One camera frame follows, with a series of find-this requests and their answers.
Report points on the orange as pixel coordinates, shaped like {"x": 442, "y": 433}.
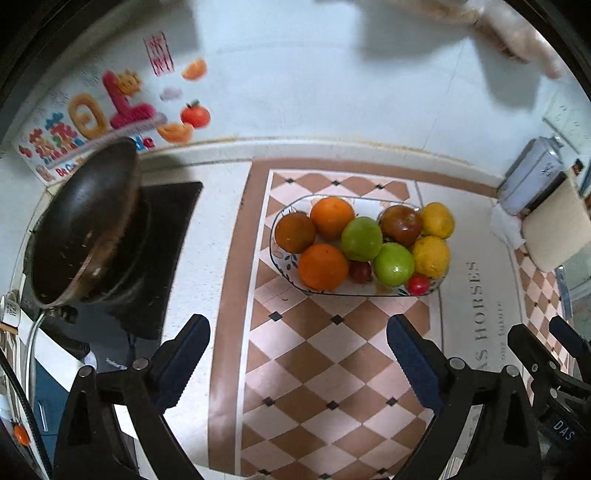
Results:
{"x": 332, "y": 218}
{"x": 323, "y": 266}

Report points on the checkered brown table mat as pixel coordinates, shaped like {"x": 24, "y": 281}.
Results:
{"x": 323, "y": 360}

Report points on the blue cabinet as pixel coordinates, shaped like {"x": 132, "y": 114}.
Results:
{"x": 60, "y": 392}

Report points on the black glass gas stove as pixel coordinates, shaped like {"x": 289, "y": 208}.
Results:
{"x": 171, "y": 230}

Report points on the plastic bag of eggs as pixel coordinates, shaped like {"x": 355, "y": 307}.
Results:
{"x": 508, "y": 27}

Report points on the oval patterned ceramic plate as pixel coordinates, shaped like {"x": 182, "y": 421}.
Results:
{"x": 286, "y": 267}

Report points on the colourful wall sticker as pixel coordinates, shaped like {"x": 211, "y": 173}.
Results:
{"x": 115, "y": 110}

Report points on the cream utensil holder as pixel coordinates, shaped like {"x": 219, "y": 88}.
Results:
{"x": 554, "y": 230}

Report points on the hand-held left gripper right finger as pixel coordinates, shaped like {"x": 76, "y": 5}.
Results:
{"x": 415, "y": 364}

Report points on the green apple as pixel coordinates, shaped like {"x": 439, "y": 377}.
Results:
{"x": 362, "y": 238}
{"x": 394, "y": 263}

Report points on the white cup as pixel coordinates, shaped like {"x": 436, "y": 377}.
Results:
{"x": 9, "y": 310}

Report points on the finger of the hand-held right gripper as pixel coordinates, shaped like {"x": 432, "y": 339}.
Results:
{"x": 531, "y": 350}
{"x": 570, "y": 334}

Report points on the yellow lemon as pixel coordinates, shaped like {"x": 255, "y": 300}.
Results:
{"x": 437, "y": 220}
{"x": 431, "y": 256}

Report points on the red cherry tomato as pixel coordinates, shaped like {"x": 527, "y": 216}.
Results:
{"x": 359, "y": 271}
{"x": 418, "y": 284}

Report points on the grey spray can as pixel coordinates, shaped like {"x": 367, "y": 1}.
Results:
{"x": 531, "y": 177}

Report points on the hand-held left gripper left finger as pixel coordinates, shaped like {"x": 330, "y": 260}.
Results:
{"x": 180, "y": 364}

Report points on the white wall socket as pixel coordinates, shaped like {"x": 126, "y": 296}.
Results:
{"x": 568, "y": 120}

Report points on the cluttered side shelf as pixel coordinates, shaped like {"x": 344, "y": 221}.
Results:
{"x": 16, "y": 415}

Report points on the brown-red tomato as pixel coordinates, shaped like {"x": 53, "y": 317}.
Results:
{"x": 295, "y": 233}

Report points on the white folded paper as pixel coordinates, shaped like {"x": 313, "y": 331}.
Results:
{"x": 505, "y": 226}

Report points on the dark red-brown apple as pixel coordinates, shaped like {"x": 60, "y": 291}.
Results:
{"x": 401, "y": 225}

